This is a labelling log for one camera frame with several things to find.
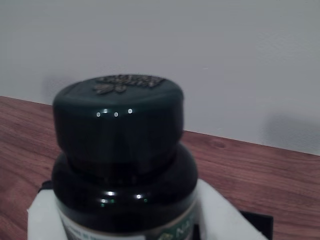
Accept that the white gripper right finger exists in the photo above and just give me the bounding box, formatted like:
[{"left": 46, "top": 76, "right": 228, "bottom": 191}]
[{"left": 191, "top": 179, "right": 270, "bottom": 240}]

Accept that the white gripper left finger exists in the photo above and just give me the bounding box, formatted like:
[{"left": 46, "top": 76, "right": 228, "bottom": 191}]
[{"left": 26, "top": 179, "right": 67, "bottom": 240}]

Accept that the green-capped dark pill bottle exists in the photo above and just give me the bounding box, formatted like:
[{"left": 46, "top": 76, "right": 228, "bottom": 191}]
[{"left": 51, "top": 74, "right": 201, "bottom": 240}]

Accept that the shallow black box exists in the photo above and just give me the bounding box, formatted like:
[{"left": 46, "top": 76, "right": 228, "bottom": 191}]
[{"left": 238, "top": 209, "right": 275, "bottom": 240}]

